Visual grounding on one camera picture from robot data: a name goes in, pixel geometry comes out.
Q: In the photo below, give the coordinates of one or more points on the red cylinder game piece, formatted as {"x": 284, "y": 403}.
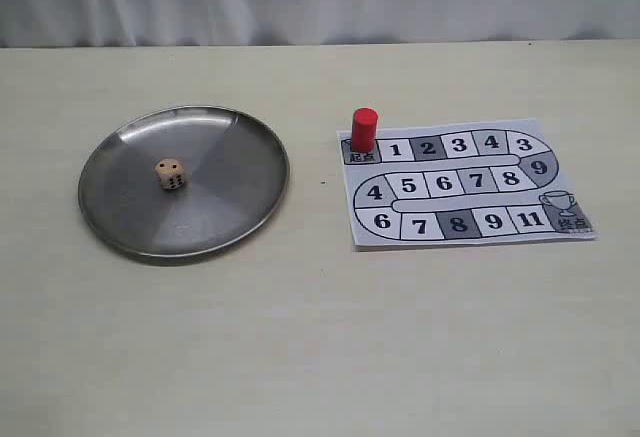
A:
{"x": 363, "y": 131}

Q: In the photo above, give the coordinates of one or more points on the printed paper game board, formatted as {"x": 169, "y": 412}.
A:
{"x": 461, "y": 184}

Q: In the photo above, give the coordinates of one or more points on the round stainless steel plate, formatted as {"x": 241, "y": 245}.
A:
{"x": 237, "y": 172}

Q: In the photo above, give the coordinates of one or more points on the wooden die with black pips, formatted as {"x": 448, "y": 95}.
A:
{"x": 171, "y": 174}

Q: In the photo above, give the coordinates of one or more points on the white backdrop curtain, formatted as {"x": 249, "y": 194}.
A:
{"x": 97, "y": 23}

